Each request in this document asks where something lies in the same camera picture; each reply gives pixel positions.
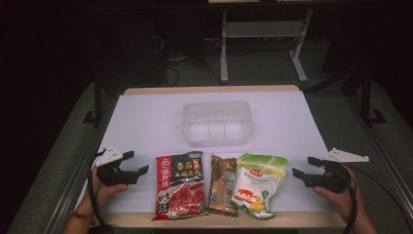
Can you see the person's left hand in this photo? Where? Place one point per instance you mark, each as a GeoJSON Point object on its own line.
{"type": "Point", "coordinates": [100, 195]}

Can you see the aluminium frame rail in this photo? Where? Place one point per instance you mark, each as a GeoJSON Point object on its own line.
{"type": "Point", "coordinates": [383, 156]}
{"type": "Point", "coordinates": [74, 182]}

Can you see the black metal stand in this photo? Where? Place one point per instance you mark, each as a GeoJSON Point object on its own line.
{"type": "Point", "coordinates": [366, 97]}
{"type": "Point", "coordinates": [98, 97]}

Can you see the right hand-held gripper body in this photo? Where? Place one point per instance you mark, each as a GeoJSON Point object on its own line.
{"type": "Point", "coordinates": [334, 180]}

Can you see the red and black sauce packet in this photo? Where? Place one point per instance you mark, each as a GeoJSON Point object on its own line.
{"type": "Point", "coordinates": [180, 188]}

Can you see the green and white food packet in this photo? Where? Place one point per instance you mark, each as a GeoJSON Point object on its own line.
{"type": "Point", "coordinates": [256, 188]}

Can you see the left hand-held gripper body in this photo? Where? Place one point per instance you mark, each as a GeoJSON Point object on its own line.
{"type": "Point", "coordinates": [108, 156]}

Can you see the clear plastic container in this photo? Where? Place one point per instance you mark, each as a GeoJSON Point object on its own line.
{"type": "Point", "coordinates": [217, 130]}

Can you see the person's right hand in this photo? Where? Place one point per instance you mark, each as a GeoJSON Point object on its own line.
{"type": "Point", "coordinates": [344, 203]}

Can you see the brown gold snack packet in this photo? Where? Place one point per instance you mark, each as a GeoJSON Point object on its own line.
{"type": "Point", "coordinates": [222, 185]}

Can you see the white paper table cover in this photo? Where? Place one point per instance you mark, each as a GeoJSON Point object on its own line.
{"type": "Point", "coordinates": [146, 123]}

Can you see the white metal stand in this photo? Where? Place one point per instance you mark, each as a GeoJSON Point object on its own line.
{"type": "Point", "coordinates": [224, 48]}

